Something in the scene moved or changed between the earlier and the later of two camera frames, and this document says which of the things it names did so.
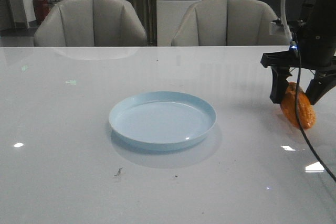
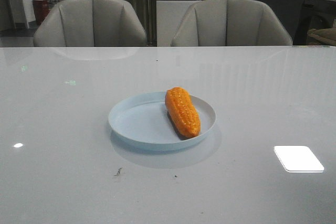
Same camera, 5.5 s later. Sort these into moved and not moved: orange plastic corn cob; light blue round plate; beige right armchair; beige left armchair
Moved: orange plastic corn cob
Not moved: light blue round plate; beige left armchair; beige right armchair
